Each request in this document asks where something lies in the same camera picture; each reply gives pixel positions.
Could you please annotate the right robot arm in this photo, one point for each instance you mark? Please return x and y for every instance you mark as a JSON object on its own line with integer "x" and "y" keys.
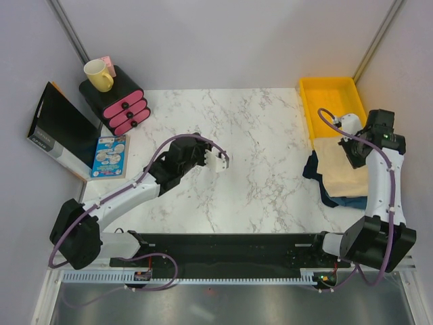
{"x": 380, "y": 239}

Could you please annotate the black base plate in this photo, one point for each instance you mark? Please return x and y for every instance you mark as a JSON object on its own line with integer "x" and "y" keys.
{"x": 230, "y": 256}

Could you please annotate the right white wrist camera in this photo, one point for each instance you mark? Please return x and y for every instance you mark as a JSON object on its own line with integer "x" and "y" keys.
{"x": 348, "y": 123}

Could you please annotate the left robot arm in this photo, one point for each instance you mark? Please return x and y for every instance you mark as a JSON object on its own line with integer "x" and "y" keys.
{"x": 78, "y": 235}

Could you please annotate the yellow plastic bin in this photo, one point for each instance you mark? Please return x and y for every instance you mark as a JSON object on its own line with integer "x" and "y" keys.
{"x": 339, "y": 95}

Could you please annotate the folded navy t shirt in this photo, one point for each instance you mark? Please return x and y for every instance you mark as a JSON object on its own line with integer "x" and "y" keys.
{"x": 310, "y": 168}

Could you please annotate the black pink drawer unit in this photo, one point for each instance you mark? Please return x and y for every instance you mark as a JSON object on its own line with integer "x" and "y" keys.
{"x": 120, "y": 109}

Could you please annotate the blue picture book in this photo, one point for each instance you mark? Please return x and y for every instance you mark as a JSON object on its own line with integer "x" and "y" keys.
{"x": 110, "y": 161}

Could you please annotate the aluminium frame rail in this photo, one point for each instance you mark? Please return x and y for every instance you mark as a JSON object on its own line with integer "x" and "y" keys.
{"x": 409, "y": 264}

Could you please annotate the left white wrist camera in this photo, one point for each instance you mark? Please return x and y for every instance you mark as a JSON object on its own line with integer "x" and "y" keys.
{"x": 215, "y": 162}

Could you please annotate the cream yellow t shirt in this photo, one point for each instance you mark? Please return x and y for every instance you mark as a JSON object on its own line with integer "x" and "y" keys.
{"x": 339, "y": 177}

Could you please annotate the right corner aluminium post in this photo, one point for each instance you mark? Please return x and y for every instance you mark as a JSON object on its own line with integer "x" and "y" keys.
{"x": 384, "y": 27}

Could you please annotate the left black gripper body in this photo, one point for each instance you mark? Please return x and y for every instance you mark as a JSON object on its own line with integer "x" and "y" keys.
{"x": 198, "y": 158}

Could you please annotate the black cardboard box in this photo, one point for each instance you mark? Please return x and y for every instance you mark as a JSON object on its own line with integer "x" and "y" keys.
{"x": 64, "y": 133}

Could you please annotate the left white cable duct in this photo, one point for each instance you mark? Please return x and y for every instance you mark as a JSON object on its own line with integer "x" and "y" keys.
{"x": 107, "y": 277}

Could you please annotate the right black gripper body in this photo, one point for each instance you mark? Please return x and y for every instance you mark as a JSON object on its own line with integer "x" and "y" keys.
{"x": 354, "y": 154}

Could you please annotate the right white cable duct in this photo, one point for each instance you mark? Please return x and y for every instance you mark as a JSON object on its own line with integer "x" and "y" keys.
{"x": 324, "y": 276}

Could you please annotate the left corner aluminium post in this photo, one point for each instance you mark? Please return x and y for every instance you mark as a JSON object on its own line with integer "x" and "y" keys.
{"x": 66, "y": 25}

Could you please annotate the yellow ceramic mug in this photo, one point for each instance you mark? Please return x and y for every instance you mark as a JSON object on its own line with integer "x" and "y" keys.
{"x": 98, "y": 74}

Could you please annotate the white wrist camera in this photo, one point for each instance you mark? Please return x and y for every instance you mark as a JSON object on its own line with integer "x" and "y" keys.
{"x": 215, "y": 162}
{"x": 348, "y": 123}

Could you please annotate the folded blue t shirt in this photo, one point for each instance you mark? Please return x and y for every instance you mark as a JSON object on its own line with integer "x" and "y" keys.
{"x": 332, "y": 202}

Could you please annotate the corner aluminium post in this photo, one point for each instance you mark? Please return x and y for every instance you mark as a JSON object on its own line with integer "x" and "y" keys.
{"x": 384, "y": 27}
{"x": 66, "y": 25}

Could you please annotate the white cable duct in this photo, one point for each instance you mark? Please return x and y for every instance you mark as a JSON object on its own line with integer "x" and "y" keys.
{"x": 324, "y": 276}
{"x": 107, "y": 277}

